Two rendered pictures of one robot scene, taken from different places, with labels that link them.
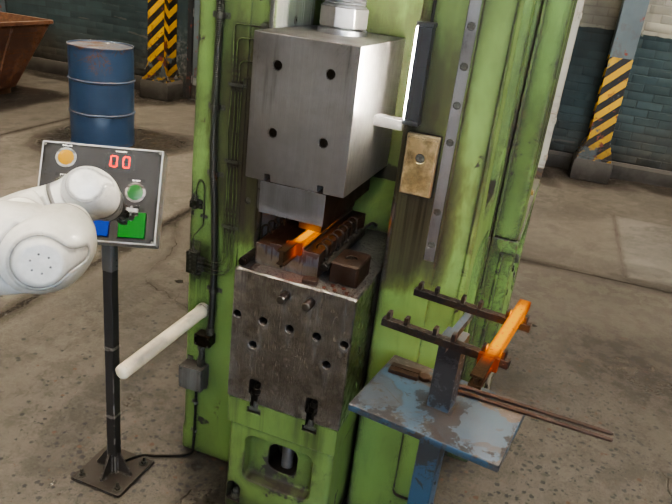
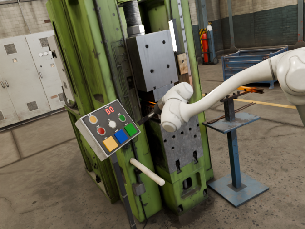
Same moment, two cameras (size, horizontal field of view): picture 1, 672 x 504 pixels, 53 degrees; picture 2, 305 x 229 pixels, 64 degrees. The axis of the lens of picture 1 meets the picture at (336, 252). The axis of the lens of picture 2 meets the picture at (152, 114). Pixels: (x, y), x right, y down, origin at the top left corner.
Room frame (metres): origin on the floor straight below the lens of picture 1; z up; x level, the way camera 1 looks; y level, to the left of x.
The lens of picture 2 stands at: (0.60, 1.55, 1.59)
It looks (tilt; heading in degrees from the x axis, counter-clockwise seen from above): 19 degrees down; 314
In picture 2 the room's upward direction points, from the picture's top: 12 degrees counter-clockwise
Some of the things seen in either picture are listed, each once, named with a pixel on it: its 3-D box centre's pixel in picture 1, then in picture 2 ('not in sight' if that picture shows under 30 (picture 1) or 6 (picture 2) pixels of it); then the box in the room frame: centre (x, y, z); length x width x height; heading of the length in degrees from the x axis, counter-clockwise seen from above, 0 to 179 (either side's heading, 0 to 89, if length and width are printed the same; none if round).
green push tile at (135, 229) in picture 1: (132, 225); (130, 130); (1.75, 0.59, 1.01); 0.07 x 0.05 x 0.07; 97
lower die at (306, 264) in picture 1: (314, 235); (154, 107); (1.97, 0.08, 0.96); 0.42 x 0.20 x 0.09; 162
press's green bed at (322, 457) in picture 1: (309, 424); (172, 174); (1.96, 0.02, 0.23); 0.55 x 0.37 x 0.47; 162
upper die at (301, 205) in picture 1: (319, 185); (150, 89); (1.97, 0.08, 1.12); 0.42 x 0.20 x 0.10; 162
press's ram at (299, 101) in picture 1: (341, 107); (149, 59); (1.96, 0.04, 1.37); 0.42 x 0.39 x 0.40; 162
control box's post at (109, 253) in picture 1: (111, 341); (123, 192); (1.87, 0.69, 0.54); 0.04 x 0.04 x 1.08; 72
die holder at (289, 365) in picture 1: (322, 311); (164, 132); (1.96, 0.02, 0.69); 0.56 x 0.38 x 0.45; 162
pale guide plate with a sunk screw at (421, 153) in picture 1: (419, 165); (182, 63); (1.80, -0.20, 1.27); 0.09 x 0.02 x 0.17; 72
